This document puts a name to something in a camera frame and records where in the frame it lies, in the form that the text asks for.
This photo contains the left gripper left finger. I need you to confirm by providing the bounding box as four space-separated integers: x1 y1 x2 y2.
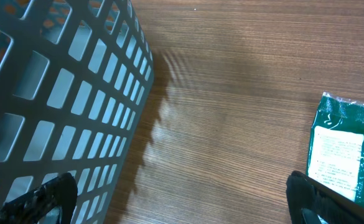
0 172 78 224

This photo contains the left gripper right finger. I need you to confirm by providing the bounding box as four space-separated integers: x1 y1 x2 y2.
286 170 364 224

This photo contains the green 3M package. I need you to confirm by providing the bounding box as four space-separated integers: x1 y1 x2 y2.
306 92 364 208

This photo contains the grey plastic mesh basket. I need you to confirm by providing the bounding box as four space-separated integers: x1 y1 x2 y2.
0 0 153 223

